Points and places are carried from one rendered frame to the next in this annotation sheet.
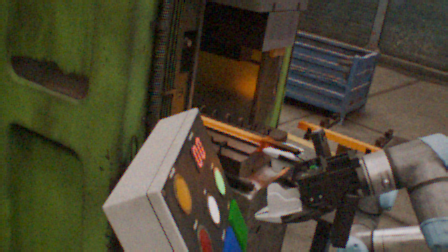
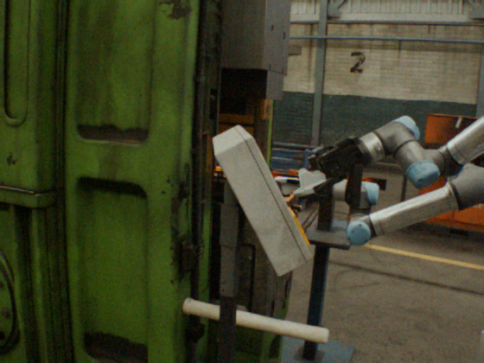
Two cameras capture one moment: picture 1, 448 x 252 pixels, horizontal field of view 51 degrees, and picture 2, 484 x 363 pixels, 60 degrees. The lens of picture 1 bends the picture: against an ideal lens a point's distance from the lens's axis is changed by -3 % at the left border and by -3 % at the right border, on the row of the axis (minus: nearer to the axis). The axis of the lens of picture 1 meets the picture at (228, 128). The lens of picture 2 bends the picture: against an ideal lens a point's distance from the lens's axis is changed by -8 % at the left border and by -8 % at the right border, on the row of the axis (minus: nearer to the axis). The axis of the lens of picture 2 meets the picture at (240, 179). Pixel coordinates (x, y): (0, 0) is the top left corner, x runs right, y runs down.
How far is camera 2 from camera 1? 0.43 m
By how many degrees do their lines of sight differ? 12
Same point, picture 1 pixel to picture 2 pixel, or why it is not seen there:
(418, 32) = (350, 131)
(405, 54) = not seen: hidden behind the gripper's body
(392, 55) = not seen: hidden behind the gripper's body
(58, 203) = (120, 240)
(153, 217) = (251, 156)
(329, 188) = (342, 160)
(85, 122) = (147, 158)
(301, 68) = not seen: hidden behind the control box
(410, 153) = (389, 129)
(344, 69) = (298, 162)
